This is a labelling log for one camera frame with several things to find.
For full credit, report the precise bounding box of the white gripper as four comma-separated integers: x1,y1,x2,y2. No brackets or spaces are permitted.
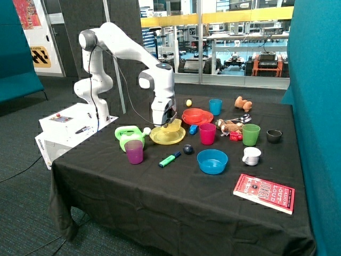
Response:
151,97,177,126

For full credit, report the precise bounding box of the red plastic bowl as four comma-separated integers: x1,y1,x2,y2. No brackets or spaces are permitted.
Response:
182,108,204,123

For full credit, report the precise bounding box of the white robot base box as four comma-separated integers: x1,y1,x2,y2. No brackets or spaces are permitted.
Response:
35,103,117,170

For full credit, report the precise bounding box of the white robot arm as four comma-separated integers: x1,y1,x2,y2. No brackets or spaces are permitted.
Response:
74,22,177,127

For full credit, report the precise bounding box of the yellow plastic plate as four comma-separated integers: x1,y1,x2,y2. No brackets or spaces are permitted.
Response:
149,127,186,145

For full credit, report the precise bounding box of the red plastic plate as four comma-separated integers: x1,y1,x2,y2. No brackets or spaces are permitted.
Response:
182,110,214,126

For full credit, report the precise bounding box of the yellow toy egg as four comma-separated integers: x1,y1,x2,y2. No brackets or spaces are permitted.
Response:
186,99,192,107

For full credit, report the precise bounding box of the blue toy block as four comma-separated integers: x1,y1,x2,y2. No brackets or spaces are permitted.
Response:
189,125,199,135

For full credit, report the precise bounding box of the green toy watering can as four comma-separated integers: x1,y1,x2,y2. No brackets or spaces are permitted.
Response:
115,125,151,152

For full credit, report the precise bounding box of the dark blue ball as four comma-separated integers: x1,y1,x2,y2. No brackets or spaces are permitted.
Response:
183,144,194,155

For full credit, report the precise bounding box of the purple plastic cup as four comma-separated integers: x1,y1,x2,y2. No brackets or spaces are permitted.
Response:
124,140,143,165

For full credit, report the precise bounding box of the pink plastic cup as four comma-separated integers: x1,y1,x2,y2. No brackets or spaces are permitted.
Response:
199,123,216,145

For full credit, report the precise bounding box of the green highlighter marker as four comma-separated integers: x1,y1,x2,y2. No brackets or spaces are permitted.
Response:
158,151,181,168

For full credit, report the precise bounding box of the teal plastic cup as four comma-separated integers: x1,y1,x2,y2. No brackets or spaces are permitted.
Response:
209,99,222,116

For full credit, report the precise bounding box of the brown plush toy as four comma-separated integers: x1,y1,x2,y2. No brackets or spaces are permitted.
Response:
215,119,243,134

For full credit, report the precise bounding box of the blue plastic bowl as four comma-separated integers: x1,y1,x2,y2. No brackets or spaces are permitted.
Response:
197,149,229,175

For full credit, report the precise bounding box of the red toy die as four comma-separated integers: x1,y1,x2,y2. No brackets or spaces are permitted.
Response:
230,131,242,141

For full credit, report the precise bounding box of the brown teddy bear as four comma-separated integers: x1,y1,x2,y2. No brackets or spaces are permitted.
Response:
234,96,253,113

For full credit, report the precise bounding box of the metal spoon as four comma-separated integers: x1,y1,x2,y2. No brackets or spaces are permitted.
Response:
224,114,252,124

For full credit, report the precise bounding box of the green plastic cup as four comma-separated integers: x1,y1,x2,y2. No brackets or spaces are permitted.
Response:
242,124,261,147

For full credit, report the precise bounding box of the black tablecloth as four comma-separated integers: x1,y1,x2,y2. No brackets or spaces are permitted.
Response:
48,101,316,255

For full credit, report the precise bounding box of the white ceramic cup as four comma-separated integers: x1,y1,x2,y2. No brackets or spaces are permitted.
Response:
242,147,262,166

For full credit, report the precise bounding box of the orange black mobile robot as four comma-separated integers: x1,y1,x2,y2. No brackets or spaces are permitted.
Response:
245,52,290,78

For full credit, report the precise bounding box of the black small bowl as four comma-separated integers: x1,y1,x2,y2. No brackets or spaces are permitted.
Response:
266,130,282,143

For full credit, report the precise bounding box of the yellow black sign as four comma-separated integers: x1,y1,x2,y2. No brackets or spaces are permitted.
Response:
30,46,51,68

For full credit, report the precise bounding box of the red joke book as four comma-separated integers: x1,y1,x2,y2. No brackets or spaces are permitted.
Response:
233,174,295,215

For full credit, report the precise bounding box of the teal sofa bench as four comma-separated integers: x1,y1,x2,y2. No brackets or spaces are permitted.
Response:
0,1,44,102

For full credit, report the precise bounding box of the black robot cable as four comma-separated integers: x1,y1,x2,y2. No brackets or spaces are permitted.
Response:
0,45,158,183

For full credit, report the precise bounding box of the teal partition wall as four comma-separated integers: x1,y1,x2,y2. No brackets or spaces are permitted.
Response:
282,1,340,255

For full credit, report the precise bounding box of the red wall poster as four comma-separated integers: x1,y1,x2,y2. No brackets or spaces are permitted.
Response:
12,0,42,30

